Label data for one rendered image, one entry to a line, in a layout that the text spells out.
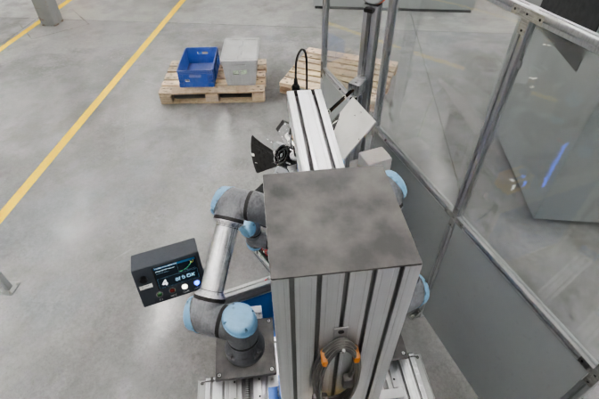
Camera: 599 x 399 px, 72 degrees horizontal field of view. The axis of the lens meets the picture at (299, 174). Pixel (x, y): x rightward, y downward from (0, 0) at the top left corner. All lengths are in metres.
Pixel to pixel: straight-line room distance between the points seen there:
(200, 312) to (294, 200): 0.87
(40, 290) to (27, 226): 0.72
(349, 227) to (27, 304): 3.03
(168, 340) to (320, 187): 2.32
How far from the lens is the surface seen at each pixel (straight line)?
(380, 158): 2.55
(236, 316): 1.52
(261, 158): 2.38
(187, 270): 1.76
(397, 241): 0.73
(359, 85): 2.39
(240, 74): 4.85
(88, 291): 3.41
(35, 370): 3.24
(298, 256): 0.69
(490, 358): 2.56
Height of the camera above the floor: 2.58
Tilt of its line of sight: 42 degrees down
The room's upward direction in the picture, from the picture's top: straight up
